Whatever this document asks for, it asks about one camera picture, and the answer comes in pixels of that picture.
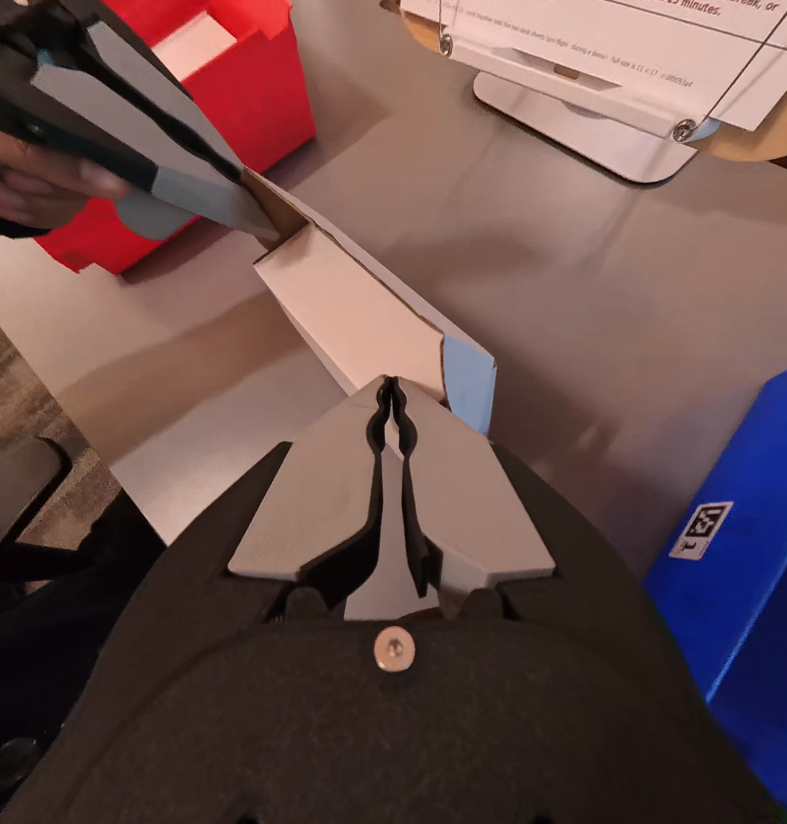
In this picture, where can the blue plastic bin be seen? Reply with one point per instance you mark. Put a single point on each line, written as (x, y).
(754, 579)

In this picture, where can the printed instruction sheet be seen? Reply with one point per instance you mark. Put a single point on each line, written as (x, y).
(625, 38)

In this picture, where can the person's left hand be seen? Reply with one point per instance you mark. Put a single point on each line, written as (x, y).
(45, 186)

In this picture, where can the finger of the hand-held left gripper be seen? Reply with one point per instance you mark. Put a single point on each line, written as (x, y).
(110, 116)
(155, 83)

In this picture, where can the red plastic bin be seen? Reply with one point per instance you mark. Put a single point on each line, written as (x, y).
(258, 96)

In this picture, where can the instruction sheet on stand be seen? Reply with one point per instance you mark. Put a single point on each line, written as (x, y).
(767, 145)

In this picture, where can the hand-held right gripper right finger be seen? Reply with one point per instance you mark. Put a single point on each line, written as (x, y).
(477, 508)

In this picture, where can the black office chair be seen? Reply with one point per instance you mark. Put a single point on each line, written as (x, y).
(13, 489)

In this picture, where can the white cardboard mailer box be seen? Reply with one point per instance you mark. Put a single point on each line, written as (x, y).
(354, 309)
(193, 38)

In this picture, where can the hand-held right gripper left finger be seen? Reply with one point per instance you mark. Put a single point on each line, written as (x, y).
(309, 508)

